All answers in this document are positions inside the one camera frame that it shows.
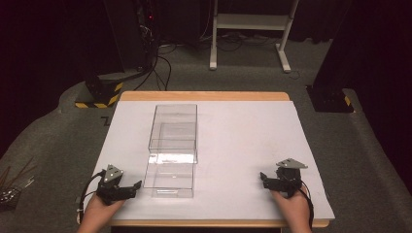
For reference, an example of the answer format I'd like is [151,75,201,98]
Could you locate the person's right hand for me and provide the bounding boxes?
[270,186,313,226]

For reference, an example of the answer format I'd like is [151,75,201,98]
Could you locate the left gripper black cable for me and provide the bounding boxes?
[78,170,107,225]

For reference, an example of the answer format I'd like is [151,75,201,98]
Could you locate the wooden table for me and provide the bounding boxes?
[77,90,336,229]

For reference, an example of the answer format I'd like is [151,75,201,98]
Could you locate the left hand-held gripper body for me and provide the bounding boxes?
[95,164,137,206]

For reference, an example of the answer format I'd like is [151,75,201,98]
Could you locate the clear plastic drawer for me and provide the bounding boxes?
[143,157,195,199]

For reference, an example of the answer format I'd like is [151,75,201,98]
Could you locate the black stand with striped base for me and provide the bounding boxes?
[74,0,159,110]

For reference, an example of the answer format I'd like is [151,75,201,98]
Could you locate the black stand with dark base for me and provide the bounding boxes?
[305,0,358,114]

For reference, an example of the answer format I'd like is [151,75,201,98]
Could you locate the clear plastic drawer housing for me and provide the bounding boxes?
[148,103,199,165]

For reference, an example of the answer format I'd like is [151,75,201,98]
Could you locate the white table mat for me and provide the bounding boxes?
[85,100,336,221]

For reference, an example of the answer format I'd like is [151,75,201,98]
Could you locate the black floor cables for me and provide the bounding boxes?
[133,42,173,92]

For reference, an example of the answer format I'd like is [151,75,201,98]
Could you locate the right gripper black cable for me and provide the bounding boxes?
[298,187,316,230]

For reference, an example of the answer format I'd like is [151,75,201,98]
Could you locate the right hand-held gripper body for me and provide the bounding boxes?
[262,157,309,199]

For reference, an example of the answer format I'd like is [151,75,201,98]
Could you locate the white metal stand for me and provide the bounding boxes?
[208,0,300,74]

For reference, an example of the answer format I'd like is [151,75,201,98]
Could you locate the person's left hand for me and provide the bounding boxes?
[83,193,126,227]

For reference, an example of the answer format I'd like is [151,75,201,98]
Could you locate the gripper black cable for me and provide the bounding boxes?
[78,170,107,225]
[298,187,316,230]

